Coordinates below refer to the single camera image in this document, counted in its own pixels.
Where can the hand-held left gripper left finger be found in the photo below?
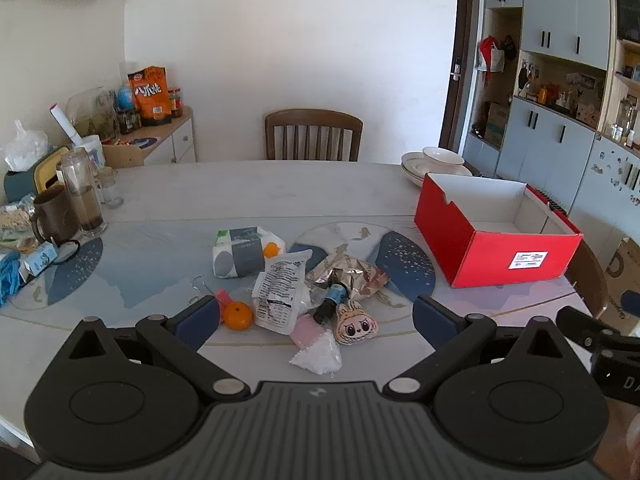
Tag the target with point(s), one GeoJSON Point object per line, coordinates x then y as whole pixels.
{"type": "Point", "coordinates": [200, 321]}

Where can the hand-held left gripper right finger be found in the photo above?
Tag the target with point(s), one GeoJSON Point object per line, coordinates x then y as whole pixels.
{"type": "Point", "coordinates": [432, 322]}

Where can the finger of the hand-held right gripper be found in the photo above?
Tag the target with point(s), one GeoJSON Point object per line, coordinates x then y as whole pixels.
{"type": "Point", "coordinates": [580, 325]}

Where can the orange fruit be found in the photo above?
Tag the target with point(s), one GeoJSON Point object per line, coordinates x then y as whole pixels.
{"type": "Point", "coordinates": [237, 315]}

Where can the grey white tissue pack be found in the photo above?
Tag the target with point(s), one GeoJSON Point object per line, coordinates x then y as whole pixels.
{"type": "Point", "coordinates": [240, 255]}

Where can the white printed plastic packet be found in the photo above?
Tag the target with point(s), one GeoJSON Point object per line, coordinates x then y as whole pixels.
{"type": "Point", "coordinates": [277, 295]}

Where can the red cardboard box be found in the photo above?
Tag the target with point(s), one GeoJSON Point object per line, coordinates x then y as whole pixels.
{"type": "Point", "coordinates": [500, 260]}

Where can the silver foil snack bag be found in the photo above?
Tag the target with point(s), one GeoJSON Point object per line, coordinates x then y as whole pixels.
{"type": "Point", "coordinates": [350, 272]}

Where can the small dark bottle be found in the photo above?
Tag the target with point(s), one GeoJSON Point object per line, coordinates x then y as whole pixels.
{"type": "Point", "coordinates": [330, 302]}

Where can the pink packet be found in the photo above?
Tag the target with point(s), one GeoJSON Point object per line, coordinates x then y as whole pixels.
{"type": "Point", "coordinates": [307, 332]}

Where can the white plastic bag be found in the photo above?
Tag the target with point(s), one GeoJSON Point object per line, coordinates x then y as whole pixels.
{"type": "Point", "coordinates": [25, 147]}
{"type": "Point", "coordinates": [317, 357]}

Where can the white marble desktop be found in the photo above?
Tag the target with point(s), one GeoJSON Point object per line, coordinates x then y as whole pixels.
{"type": "Point", "coordinates": [310, 190]}

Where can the large printed cardboard box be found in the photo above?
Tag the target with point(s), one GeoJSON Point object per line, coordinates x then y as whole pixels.
{"type": "Point", "coordinates": [622, 280]}

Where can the black heater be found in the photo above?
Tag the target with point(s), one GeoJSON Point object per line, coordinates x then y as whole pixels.
{"type": "Point", "coordinates": [556, 205]}

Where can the small drinking glass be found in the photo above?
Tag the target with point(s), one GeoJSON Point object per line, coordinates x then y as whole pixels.
{"type": "Point", "coordinates": [111, 189]}

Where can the blue white milk carton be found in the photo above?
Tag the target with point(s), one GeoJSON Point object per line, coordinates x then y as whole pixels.
{"type": "Point", "coordinates": [39, 260]}

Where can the brown mug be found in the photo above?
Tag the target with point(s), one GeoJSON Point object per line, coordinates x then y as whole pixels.
{"type": "Point", "coordinates": [55, 217]}

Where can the white side cabinet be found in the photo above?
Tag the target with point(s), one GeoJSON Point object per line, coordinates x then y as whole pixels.
{"type": "Point", "coordinates": [170, 145]}

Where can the grey and wood cabinet unit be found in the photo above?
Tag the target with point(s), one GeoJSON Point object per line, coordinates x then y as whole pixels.
{"type": "Point", "coordinates": [550, 140]}

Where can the blue cloth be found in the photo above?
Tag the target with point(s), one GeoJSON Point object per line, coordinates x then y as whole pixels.
{"type": "Point", "coordinates": [7, 275]}

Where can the white cup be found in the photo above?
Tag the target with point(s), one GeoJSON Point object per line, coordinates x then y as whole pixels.
{"type": "Point", "coordinates": [92, 152]}

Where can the cardboard box in cabinet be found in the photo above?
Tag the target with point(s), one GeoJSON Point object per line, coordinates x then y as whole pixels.
{"type": "Point", "coordinates": [496, 122]}

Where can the clear snack bag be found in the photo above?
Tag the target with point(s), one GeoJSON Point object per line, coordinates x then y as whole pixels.
{"type": "Point", "coordinates": [12, 225]}

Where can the teal tissue box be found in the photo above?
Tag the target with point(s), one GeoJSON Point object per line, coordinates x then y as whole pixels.
{"type": "Point", "coordinates": [47, 170]}

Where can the red sauce jar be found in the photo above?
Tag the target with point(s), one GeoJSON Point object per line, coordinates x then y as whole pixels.
{"type": "Point", "coordinates": [175, 104]}

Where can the wooden slatted chair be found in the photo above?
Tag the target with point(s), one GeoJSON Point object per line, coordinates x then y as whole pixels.
{"type": "Point", "coordinates": [312, 120]}

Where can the orange snack bag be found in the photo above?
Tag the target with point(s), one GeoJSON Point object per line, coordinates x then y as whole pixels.
{"type": "Point", "coordinates": [150, 95]}

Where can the orange bottle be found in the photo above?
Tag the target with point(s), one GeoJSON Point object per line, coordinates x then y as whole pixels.
{"type": "Point", "coordinates": [542, 94]}

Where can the small blue globe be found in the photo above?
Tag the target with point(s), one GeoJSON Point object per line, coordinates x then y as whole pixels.
{"type": "Point", "coordinates": [125, 97]}

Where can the clear plastic bag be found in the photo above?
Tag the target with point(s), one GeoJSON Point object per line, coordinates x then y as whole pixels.
{"type": "Point", "coordinates": [92, 110]}

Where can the white lint roller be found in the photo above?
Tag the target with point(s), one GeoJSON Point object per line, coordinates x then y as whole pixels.
{"type": "Point", "coordinates": [65, 125]}

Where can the dark brown door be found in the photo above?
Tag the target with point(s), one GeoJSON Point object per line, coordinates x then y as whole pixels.
{"type": "Point", "coordinates": [462, 65]}

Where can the red and white hanging bag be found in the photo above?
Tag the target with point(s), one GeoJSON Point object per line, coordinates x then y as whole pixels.
{"type": "Point", "coordinates": [492, 55]}

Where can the black screen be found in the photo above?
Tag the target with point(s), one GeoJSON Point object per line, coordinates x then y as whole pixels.
{"type": "Point", "coordinates": [627, 5]}

